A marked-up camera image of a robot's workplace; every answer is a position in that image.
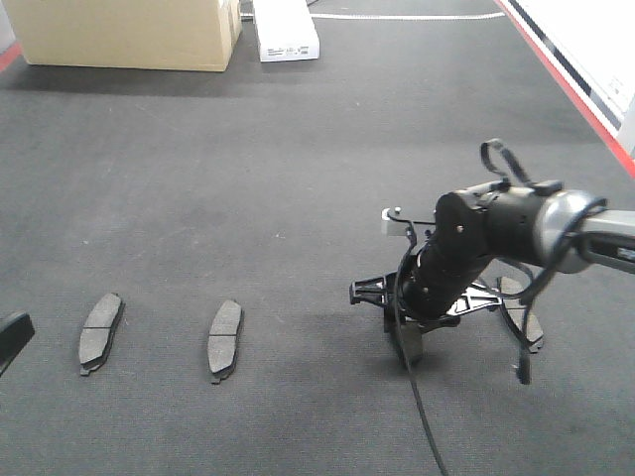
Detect dark grey conveyor belt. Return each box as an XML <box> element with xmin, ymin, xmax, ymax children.
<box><xmin>0</xmin><ymin>0</ymin><xmax>635</xmax><ymax>476</ymax></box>

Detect white cardboard box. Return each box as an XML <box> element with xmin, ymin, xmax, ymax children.
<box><xmin>253</xmin><ymin>0</ymin><xmax>320</xmax><ymax>62</ymax></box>

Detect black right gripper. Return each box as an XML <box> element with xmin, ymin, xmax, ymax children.
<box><xmin>349</xmin><ymin>187</ymin><xmax>503</xmax><ymax>327</ymax></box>

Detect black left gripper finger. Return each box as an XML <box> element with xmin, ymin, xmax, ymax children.
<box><xmin>1</xmin><ymin>311</ymin><xmax>35</xmax><ymax>374</ymax></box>

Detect brake pad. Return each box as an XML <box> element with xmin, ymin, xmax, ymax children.
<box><xmin>496</xmin><ymin>277</ymin><xmax>544</xmax><ymax>354</ymax></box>
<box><xmin>206</xmin><ymin>299</ymin><xmax>244</xmax><ymax>385</ymax></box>
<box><xmin>395</xmin><ymin>323</ymin><xmax>424</xmax><ymax>366</ymax></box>
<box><xmin>78</xmin><ymin>293</ymin><xmax>125</xmax><ymax>377</ymax></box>

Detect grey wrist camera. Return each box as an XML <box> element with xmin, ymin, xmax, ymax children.
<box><xmin>381</xmin><ymin>207</ymin><xmax>414</xmax><ymax>237</ymax></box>

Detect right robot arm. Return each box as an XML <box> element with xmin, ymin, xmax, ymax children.
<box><xmin>349</xmin><ymin>180</ymin><xmax>634</xmax><ymax>332</ymax></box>

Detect brown cardboard box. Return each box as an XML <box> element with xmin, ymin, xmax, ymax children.
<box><xmin>3</xmin><ymin>0</ymin><xmax>242</xmax><ymax>72</ymax></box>

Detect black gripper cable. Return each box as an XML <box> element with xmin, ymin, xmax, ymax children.
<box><xmin>384</xmin><ymin>222</ymin><xmax>450</xmax><ymax>476</ymax></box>

